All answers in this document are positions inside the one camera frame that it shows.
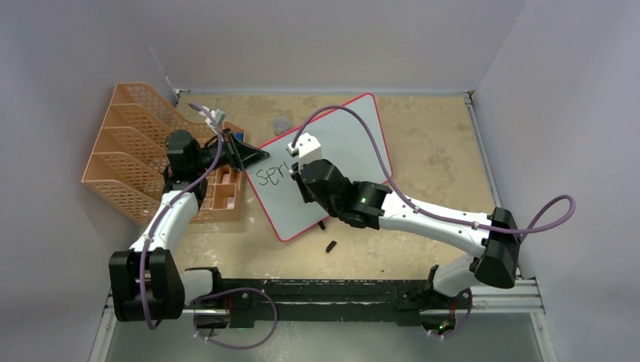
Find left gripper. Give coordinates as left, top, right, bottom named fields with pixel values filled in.
left=192, top=129, right=269, bottom=174

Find red-framed whiteboard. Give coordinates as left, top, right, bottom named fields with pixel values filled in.
left=246, top=94, right=392, bottom=242

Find black marker cap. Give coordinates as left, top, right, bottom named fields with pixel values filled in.
left=325, top=241, right=337, bottom=253

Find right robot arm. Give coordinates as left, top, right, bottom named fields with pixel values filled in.
left=290, top=159, right=521, bottom=307

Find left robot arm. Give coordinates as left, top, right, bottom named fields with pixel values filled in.
left=109, top=128, right=270, bottom=328

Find clear jar of clips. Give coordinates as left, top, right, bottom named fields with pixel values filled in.
left=272, top=115, right=292, bottom=136

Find orange plastic file organizer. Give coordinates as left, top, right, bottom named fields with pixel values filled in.
left=82, top=82, right=214, bottom=225

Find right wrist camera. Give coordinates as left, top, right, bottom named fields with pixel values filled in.
left=287, top=133, right=322, bottom=168

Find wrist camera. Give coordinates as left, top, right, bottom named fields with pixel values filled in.
left=287, top=133, right=322, bottom=168
left=208, top=109, right=226, bottom=127

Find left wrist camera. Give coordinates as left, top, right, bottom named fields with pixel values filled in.
left=208, top=109, right=226, bottom=127

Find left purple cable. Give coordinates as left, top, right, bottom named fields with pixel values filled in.
left=139, top=103, right=223, bottom=333

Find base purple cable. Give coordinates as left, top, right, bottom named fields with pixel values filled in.
left=193, top=287, right=278, bottom=351

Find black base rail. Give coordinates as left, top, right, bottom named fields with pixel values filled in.
left=182, top=278, right=543, bottom=330

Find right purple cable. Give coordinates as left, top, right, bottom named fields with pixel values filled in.
left=291, top=105, right=577, bottom=236

